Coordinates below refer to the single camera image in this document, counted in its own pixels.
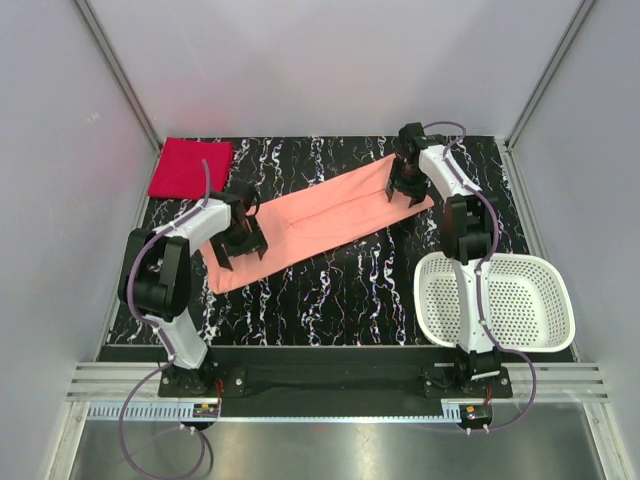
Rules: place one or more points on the right aluminium frame post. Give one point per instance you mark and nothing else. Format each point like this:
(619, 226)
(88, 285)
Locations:
(571, 32)

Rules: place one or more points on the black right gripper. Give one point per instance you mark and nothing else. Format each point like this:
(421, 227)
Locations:
(416, 192)

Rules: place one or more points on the aluminium frame post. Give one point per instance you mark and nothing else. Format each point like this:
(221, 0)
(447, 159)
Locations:
(571, 32)
(99, 35)

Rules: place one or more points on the white slotted cable duct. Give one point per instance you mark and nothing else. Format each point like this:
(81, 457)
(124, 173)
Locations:
(233, 412)

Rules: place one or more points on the white perforated plastic basket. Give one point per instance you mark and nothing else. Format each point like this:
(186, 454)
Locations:
(529, 305)

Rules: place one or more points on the folded red t shirt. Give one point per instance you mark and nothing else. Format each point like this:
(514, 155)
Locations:
(180, 174)

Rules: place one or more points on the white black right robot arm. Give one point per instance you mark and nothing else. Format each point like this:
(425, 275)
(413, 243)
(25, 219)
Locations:
(468, 237)

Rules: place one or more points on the salmon pink t shirt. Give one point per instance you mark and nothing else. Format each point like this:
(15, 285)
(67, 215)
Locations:
(300, 225)

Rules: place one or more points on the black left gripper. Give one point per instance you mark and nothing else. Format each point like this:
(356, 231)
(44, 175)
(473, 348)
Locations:
(253, 244)

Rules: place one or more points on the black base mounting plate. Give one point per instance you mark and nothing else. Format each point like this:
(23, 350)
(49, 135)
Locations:
(350, 378)

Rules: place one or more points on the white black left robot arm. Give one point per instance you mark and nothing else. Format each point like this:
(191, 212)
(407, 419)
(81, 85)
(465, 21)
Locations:
(155, 279)

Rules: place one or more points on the left aluminium frame post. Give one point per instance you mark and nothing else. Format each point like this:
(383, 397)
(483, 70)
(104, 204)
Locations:
(99, 35)

